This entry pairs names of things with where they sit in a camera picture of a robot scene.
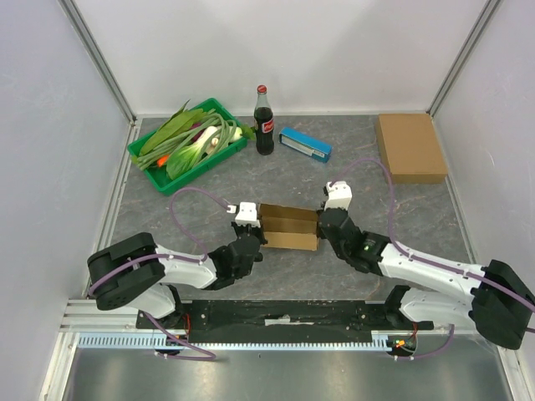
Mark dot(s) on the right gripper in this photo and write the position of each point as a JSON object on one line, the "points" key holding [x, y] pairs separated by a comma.
{"points": [[327, 217]]}

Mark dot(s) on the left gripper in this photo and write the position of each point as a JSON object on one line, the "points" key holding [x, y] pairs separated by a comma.
{"points": [[257, 230]]}

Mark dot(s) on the small cardboard box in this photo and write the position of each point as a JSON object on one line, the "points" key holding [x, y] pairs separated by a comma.
{"points": [[289, 228]]}

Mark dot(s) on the large cardboard box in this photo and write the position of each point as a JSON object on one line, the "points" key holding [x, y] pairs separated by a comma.
{"points": [[409, 149]]}

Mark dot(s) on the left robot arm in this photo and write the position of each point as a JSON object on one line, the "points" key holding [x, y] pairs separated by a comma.
{"points": [[136, 272]]}

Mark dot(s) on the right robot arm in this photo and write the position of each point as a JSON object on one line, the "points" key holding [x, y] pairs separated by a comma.
{"points": [[493, 299]]}

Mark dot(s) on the blue rectangular box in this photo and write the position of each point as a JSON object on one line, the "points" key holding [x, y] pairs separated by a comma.
{"points": [[305, 144]]}

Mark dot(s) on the bok choy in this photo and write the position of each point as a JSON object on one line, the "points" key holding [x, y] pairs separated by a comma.
{"points": [[184, 159]]}

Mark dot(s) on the long green beans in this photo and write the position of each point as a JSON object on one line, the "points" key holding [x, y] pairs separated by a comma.
{"points": [[187, 137]]}

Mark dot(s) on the green plastic tray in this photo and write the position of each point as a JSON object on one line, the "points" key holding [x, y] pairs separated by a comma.
{"points": [[158, 176]]}

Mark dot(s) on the orange carrot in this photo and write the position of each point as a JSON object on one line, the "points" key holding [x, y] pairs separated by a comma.
{"points": [[162, 160]]}

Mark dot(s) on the cola glass bottle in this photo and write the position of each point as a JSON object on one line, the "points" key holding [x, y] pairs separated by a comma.
{"points": [[264, 122]]}

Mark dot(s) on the large green leaf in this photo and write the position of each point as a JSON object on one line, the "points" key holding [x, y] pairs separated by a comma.
{"points": [[181, 120]]}

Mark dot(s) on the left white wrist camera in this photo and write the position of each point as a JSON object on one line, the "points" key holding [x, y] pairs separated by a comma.
{"points": [[245, 214]]}

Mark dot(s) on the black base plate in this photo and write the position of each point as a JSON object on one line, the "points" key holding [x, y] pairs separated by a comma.
{"points": [[201, 316]]}

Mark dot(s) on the aluminium frame rail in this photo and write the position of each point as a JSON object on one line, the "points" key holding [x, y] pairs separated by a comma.
{"points": [[82, 29]]}

